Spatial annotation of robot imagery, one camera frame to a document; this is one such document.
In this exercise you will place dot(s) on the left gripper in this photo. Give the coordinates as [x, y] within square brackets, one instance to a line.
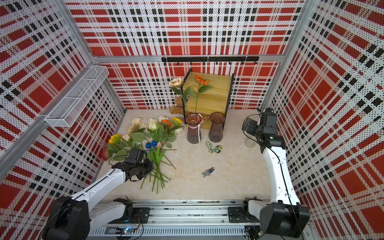
[150, 167]

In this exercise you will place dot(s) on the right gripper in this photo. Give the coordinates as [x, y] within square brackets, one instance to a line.
[254, 124]

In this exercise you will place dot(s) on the orange gerbera flower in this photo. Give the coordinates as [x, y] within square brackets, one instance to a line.
[203, 86]

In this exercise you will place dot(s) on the cream rose flower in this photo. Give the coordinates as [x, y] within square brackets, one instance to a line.
[176, 86]

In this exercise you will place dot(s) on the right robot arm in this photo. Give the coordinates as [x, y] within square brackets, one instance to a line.
[284, 216]

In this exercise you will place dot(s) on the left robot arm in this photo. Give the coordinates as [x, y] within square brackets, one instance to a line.
[74, 217]

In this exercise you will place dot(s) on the clear glass vase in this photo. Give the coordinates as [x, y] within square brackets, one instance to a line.
[250, 143]

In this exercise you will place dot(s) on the white rose in pile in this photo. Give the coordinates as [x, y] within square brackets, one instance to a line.
[152, 124]

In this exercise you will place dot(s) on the brown ribbed glass vase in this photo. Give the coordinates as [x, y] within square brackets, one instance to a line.
[217, 124]

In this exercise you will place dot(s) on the orange flower in pile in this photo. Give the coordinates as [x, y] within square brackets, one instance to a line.
[167, 123]

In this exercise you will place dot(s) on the yellow flower back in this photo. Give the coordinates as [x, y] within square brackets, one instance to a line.
[176, 121]

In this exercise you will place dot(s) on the brown teddy bear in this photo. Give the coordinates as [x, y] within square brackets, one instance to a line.
[177, 108]

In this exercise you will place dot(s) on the pink ribbed glass vase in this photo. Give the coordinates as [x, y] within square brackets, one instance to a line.
[194, 122]

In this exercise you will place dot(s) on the bamboo two-tier shelf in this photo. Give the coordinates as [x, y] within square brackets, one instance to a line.
[213, 100]

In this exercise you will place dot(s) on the green keychain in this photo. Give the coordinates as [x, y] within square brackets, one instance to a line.
[217, 149]

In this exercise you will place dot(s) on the black hook rail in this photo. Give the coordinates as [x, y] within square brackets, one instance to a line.
[208, 59]

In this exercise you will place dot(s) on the white wire wall basket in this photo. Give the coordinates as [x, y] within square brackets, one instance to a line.
[73, 103]

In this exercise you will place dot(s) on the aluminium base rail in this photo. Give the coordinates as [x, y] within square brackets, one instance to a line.
[179, 218]

